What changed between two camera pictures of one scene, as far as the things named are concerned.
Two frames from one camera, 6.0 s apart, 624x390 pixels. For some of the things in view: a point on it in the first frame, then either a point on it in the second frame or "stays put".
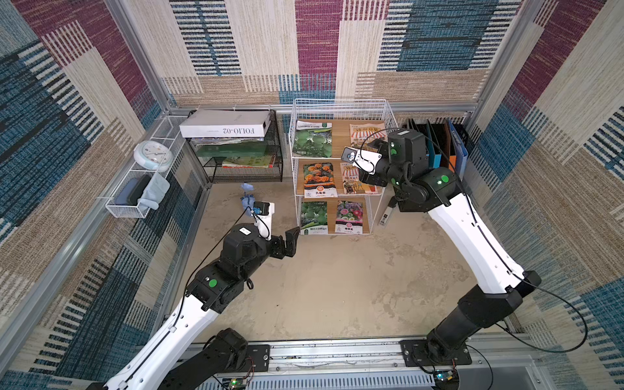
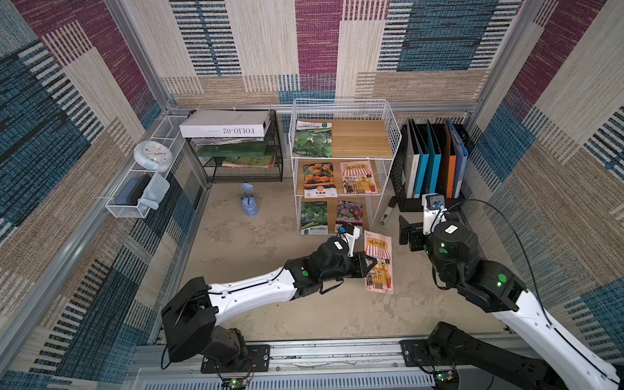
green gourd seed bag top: (313, 140) stays put
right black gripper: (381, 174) → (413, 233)
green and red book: (266, 162) stays put
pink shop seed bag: (351, 182) stays put
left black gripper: (278, 251) → (359, 270)
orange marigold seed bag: (318, 180) stays put
